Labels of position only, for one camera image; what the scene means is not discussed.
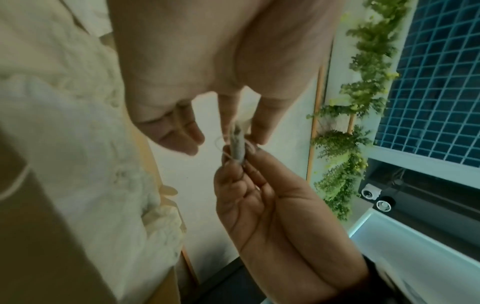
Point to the blue grid window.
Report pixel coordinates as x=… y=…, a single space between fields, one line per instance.
x=431 y=89

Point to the black marker wristband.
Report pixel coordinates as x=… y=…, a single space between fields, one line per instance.
x=375 y=285

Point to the rows of packed tea bags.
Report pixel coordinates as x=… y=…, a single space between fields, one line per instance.
x=75 y=148

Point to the person's left hand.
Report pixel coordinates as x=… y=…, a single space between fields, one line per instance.
x=187 y=44

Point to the green fern plants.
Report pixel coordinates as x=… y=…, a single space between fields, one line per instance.
x=371 y=44

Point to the brown paper box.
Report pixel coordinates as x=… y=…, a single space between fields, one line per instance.
x=37 y=237

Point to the person's right hand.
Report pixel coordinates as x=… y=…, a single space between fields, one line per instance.
x=292 y=231

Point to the white lit display panel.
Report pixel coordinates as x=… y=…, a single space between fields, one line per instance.
x=412 y=252

